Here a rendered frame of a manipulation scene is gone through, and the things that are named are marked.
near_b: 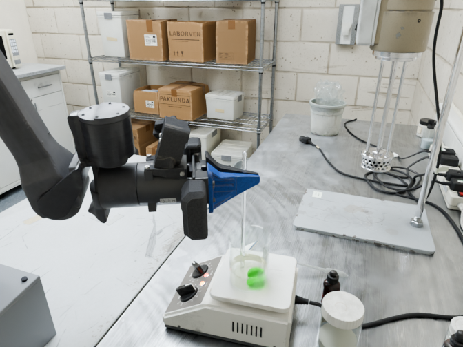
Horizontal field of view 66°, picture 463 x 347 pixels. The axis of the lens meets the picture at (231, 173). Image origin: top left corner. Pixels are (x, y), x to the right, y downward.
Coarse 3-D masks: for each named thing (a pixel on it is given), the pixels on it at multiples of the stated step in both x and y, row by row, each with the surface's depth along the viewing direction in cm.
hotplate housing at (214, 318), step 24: (168, 312) 56; (192, 312) 54; (216, 312) 53; (240, 312) 52; (264, 312) 52; (288, 312) 52; (216, 336) 55; (240, 336) 54; (264, 336) 52; (288, 336) 52
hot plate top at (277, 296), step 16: (272, 256) 60; (288, 256) 60; (224, 272) 57; (272, 272) 57; (288, 272) 57; (224, 288) 54; (272, 288) 54; (288, 288) 54; (240, 304) 52; (256, 304) 51; (272, 304) 51; (288, 304) 51
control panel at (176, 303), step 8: (200, 264) 65; (208, 264) 64; (216, 264) 62; (192, 272) 64; (208, 272) 61; (184, 280) 63; (192, 280) 62; (200, 280) 60; (208, 280) 59; (200, 288) 58; (176, 296) 60; (200, 296) 56; (176, 304) 57; (184, 304) 56; (192, 304) 55
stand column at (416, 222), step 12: (456, 60) 67; (456, 72) 68; (456, 84) 69; (444, 96) 71; (444, 108) 71; (444, 120) 72; (432, 156) 76; (432, 168) 76; (420, 192) 80; (420, 204) 80; (420, 216) 82
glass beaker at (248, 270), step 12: (240, 228) 55; (252, 228) 55; (264, 228) 54; (228, 240) 51; (240, 240) 55; (252, 240) 56; (264, 240) 54; (240, 252) 50; (252, 252) 49; (264, 252) 50; (240, 264) 51; (252, 264) 50; (264, 264) 51; (240, 276) 52; (252, 276) 51; (264, 276) 52; (240, 288) 53; (252, 288) 52; (264, 288) 54
